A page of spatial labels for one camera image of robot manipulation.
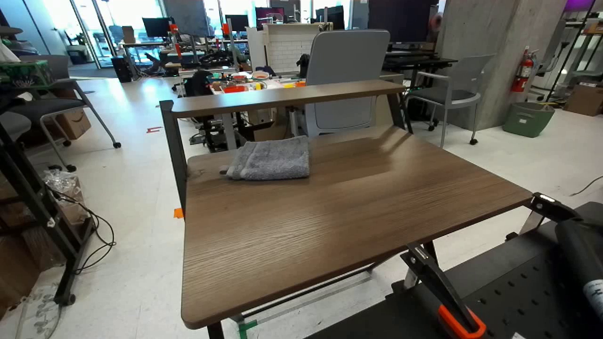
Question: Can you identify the grey office chair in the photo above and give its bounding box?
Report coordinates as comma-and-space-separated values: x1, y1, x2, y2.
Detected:
304, 27, 392, 137

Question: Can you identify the grey towel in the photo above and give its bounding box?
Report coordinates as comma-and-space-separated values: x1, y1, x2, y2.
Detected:
219, 135, 313, 182

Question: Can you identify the wooden back desk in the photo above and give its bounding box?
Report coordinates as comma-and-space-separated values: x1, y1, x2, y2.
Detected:
168, 76, 409, 120

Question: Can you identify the grey armchair with metal legs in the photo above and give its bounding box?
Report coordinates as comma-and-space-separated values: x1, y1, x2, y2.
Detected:
405, 52, 496, 148

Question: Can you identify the black floor cable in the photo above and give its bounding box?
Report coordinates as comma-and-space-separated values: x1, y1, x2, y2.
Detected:
74, 201, 119, 274

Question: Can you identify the black backpack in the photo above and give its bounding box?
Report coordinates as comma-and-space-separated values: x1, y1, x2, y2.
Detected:
183, 67, 217, 97

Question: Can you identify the small black computer monitor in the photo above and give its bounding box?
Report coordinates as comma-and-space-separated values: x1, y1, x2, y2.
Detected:
223, 12, 251, 33
142, 14, 174, 39

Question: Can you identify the cluttered white desk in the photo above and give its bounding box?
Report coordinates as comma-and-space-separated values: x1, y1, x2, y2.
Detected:
208, 65, 309, 95

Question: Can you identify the grey concrete column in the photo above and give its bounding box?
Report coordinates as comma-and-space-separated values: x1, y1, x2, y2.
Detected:
436, 0, 569, 131

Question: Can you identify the red fire extinguisher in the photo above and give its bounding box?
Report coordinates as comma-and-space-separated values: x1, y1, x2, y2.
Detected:
511, 46, 537, 95

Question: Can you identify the brown cardboard box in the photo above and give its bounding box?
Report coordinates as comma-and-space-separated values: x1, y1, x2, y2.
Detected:
566, 82, 603, 116
55, 106, 94, 140

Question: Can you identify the black perforated platform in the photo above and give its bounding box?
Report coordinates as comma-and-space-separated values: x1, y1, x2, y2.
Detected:
306, 199, 603, 339

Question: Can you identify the green plastic bin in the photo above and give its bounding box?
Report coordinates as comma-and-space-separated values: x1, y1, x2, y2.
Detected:
501, 99, 558, 139

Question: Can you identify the black metal shelf rack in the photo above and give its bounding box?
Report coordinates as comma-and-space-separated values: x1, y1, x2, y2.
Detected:
0, 120, 98, 308

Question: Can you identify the black office chair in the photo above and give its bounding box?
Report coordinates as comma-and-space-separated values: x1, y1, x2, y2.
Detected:
0, 58, 123, 172

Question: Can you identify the white board panel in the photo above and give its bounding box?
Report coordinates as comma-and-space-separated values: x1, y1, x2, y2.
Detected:
262, 22, 321, 74

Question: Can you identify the green floor tape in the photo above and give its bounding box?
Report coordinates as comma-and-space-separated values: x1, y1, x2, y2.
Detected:
236, 317, 260, 339

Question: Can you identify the orange-handled black clamp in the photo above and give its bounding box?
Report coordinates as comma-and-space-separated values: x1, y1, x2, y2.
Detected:
400, 242, 490, 339

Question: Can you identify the black cylinder with white label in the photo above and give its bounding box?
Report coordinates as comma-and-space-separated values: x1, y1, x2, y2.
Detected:
554, 216, 603, 323

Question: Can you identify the large dark monitor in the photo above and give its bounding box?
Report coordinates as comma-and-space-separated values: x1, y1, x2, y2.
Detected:
366, 0, 439, 44

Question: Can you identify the black and silver clamp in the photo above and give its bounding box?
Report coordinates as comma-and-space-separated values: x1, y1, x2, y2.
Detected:
518, 189, 584, 236

